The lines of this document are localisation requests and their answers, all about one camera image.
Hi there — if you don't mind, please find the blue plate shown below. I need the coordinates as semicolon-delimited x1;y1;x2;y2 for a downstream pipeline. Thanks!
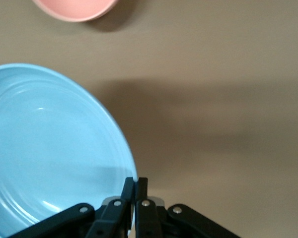
0;62;139;238

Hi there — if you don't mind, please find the small pink bowl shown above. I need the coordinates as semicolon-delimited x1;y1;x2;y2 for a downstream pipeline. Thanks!
31;0;120;23

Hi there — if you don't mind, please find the brown table cloth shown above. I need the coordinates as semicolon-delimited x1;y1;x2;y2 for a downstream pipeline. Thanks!
0;0;298;238

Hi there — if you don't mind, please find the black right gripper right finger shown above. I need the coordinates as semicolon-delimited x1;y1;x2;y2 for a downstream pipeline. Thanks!
135;177;242;238

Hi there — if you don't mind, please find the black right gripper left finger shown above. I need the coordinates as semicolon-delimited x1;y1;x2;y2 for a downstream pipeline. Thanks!
14;177;135;238

